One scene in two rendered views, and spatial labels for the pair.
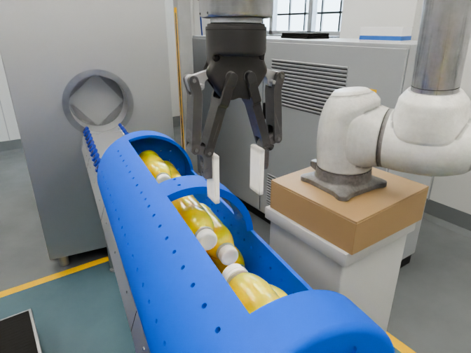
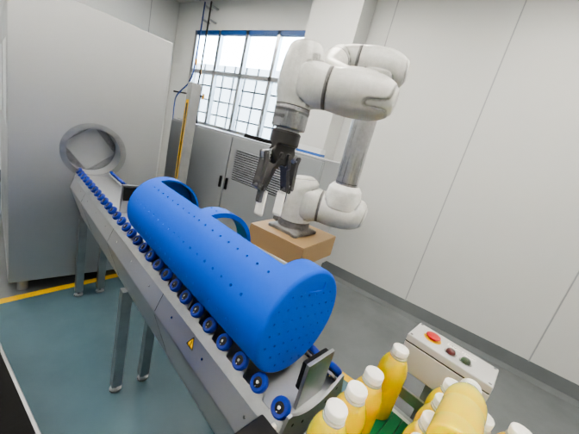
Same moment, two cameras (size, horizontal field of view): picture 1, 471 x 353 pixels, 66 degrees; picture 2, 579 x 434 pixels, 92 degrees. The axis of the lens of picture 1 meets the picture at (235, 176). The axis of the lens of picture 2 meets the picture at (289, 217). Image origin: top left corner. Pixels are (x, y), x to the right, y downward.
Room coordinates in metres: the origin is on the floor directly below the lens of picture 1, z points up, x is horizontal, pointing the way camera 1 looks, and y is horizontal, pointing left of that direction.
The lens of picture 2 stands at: (-0.24, 0.24, 1.50)
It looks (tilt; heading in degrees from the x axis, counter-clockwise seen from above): 14 degrees down; 337
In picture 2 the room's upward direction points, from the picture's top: 15 degrees clockwise
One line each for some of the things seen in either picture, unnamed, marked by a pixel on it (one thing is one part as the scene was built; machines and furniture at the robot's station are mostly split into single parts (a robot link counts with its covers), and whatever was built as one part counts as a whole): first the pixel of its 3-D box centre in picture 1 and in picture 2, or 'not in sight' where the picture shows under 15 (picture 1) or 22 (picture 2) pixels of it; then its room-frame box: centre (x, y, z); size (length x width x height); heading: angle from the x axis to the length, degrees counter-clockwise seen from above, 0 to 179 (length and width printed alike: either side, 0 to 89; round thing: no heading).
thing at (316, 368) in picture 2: not in sight; (312, 375); (0.21, -0.12, 0.99); 0.10 x 0.02 x 0.12; 116
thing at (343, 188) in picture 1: (338, 171); (290, 222); (0.99, -0.30, 1.13); 0.22 x 0.18 x 0.06; 30
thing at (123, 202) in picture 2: not in sight; (131, 199); (1.41, 0.46, 1.00); 0.10 x 0.04 x 0.15; 116
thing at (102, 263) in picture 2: not in sight; (102, 256); (2.08, 0.70, 0.31); 0.06 x 0.06 x 0.63; 26
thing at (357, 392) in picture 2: not in sight; (357, 390); (0.08, -0.13, 1.09); 0.04 x 0.04 x 0.02
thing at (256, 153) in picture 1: (256, 169); (278, 203); (0.49, -0.03, 1.33); 0.03 x 0.01 x 0.07; 26
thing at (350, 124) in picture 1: (350, 128); (301, 198); (0.97, -0.32, 1.27); 0.18 x 0.16 x 0.22; 55
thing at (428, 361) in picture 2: not in sight; (445, 365); (0.15, -0.47, 1.05); 0.20 x 0.10 x 0.10; 26
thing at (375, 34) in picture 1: (385, 34); (310, 151); (2.16, -0.83, 1.48); 0.24 x 0.12 x 0.08; 43
